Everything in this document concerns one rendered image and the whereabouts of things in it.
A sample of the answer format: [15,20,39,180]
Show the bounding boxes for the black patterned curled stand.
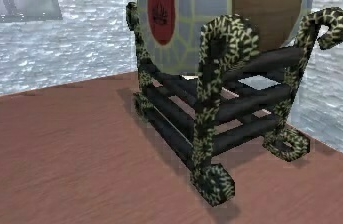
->
[125,1,343,208]

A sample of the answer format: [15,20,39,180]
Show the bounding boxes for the round grey and brown plate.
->
[136,0,314,76]

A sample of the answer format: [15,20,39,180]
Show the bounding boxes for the pale grey flat slab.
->
[0,0,64,25]

